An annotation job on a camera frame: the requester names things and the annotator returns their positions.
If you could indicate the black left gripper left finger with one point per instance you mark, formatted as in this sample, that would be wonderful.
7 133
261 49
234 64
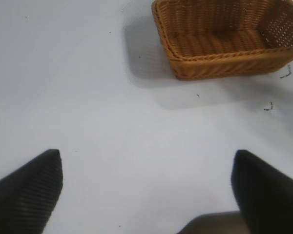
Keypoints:
27 192

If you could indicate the brown woven wicker basket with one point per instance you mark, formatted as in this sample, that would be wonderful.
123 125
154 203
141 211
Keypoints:
210 61

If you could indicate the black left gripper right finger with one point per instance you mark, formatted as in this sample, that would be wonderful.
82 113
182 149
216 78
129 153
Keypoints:
268 195

